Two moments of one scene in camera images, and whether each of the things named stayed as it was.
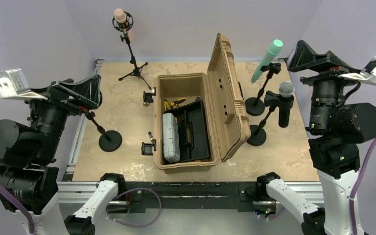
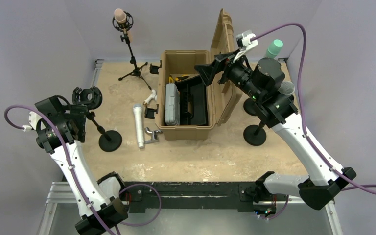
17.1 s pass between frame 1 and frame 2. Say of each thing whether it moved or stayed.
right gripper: moved
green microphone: stayed
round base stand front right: stayed
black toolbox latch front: moved
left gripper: moved
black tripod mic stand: stayed
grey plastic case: moved
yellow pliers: moved
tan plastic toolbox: moved
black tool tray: moved
